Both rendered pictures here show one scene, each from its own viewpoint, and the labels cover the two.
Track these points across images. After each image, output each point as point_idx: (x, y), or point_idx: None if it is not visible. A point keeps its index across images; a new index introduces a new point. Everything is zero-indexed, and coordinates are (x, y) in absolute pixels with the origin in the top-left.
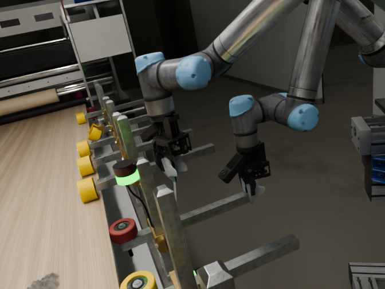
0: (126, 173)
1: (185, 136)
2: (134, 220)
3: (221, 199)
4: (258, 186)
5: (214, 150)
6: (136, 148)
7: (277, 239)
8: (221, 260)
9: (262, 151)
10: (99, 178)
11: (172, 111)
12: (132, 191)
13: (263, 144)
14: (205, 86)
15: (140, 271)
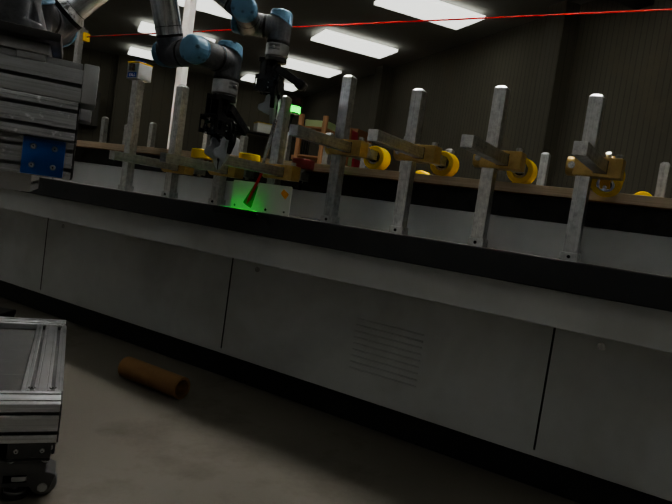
0: None
1: (258, 77)
2: (298, 158)
3: (245, 159)
4: (210, 145)
5: (289, 132)
6: (338, 111)
7: (177, 155)
8: (182, 86)
9: (208, 103)
10: (424, 178)
11: (265, 55)
12: (289, 123)
13: (207, 94)
14: (232, 31)
15: (254, 154)
